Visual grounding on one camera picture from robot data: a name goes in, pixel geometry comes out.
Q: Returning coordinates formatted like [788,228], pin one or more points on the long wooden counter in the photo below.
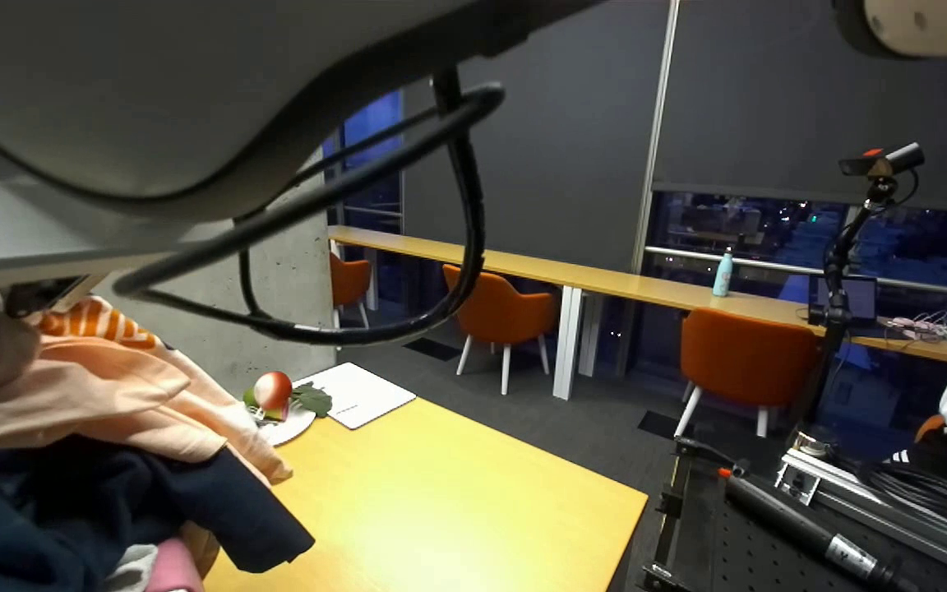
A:
[606,279]

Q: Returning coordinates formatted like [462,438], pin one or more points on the orange chair with white legs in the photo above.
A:
[748,357]
[500,312]
[348,283]

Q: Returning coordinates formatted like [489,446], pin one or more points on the navy blue garment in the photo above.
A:
[58,514]

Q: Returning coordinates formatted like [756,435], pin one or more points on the white vertical window post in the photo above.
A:
[657,133]

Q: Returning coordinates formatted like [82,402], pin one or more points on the red apple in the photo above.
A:
[273,394]

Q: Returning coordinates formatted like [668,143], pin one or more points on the light blue bottle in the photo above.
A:
[721,274]

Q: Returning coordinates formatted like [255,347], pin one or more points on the silver metal bracket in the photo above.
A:
[801,471]

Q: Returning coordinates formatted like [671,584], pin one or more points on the white paper sheet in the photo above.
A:
[360,394]

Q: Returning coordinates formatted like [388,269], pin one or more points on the white plate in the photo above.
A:
[299,427]

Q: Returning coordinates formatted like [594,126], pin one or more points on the black perforated metal table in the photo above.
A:
[714,546]

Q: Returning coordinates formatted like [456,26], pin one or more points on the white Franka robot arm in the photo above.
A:
[165,86]

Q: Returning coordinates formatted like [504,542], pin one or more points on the black cylindrical tool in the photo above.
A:
[789,521]

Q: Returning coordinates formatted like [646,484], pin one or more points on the black aluminium rails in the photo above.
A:
[912,510]

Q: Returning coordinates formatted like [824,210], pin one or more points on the black camera on stand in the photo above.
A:
[880,162]

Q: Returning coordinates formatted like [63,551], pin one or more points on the peach shirt with orange print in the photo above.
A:
[114,399]

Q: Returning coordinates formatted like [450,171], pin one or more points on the green leafy toy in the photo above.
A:
[314,399]

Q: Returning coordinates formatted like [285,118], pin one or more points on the pink cloth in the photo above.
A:
[179,569]

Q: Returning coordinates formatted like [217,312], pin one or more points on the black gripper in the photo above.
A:
[48,296]

